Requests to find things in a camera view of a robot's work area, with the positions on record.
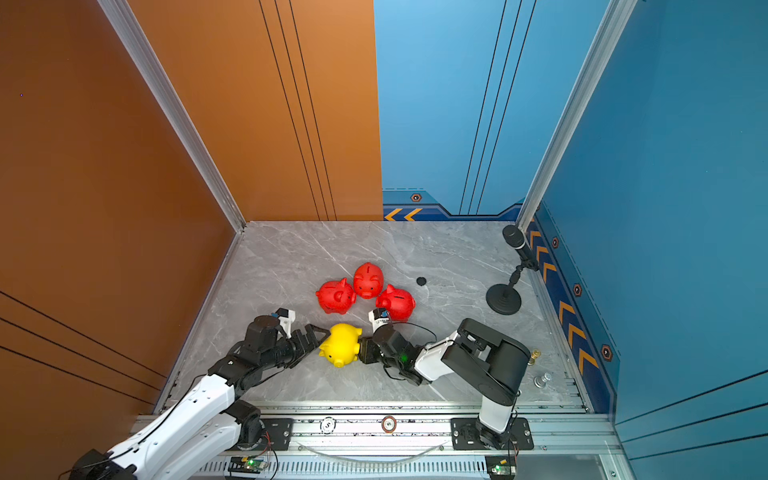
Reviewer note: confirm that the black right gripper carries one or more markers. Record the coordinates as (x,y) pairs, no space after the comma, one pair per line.
(367,346)

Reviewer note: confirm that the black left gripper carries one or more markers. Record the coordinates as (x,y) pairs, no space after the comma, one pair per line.
(313,343)

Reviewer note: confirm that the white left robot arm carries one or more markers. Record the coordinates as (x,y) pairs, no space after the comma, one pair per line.
(212,416)

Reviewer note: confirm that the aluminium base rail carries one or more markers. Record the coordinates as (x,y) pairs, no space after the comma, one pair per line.
(397,431)

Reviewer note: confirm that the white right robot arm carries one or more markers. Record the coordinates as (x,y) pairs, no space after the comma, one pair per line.
(493,363)

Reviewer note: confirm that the aluminium corner post left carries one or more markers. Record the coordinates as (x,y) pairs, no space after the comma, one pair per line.
(129,31)

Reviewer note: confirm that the red piggy bank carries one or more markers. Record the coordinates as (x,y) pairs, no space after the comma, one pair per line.
(368,281)
(399,303)
(336,296)

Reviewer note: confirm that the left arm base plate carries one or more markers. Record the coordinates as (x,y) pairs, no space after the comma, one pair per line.
(276,433)

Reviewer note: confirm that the yellow piggy bank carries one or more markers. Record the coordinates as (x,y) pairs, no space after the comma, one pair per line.
(342,347)

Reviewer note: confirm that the aluminium corner post right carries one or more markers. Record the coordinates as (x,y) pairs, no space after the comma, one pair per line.
(609,32)

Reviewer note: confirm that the small silver fitting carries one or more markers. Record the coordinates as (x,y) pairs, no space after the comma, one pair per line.
(542,381)

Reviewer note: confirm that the aluminium corner post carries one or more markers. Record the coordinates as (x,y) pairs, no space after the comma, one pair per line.
(609,32)
(129,31)

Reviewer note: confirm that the green circuit board right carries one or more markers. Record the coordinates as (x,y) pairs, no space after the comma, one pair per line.
(500,468)

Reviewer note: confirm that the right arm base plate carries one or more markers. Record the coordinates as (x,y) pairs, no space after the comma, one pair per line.
(469,434)

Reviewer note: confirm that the small brass fitting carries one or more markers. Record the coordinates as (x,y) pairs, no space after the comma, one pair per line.
(534,356)

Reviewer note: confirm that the green circuit board left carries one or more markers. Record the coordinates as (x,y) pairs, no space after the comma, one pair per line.
(247,465)

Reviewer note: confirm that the green circuit board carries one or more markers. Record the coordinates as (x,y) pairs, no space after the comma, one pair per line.
(247,465)
(500,468)

